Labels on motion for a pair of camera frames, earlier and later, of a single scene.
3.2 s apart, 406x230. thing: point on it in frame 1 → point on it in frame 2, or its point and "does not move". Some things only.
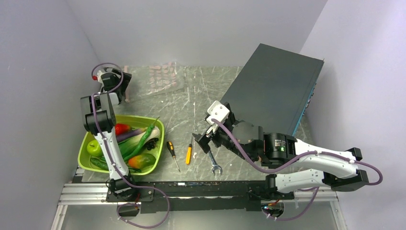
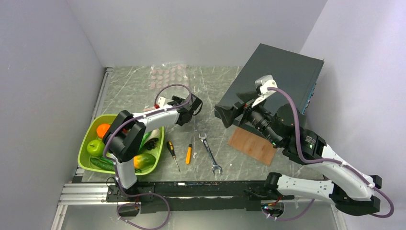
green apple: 94,148 does not move
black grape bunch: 151,143 does not move
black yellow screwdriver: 171,148 does not move
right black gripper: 203,140 → 227,115
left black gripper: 127,78 → 178,100
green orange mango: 142,160 does not move
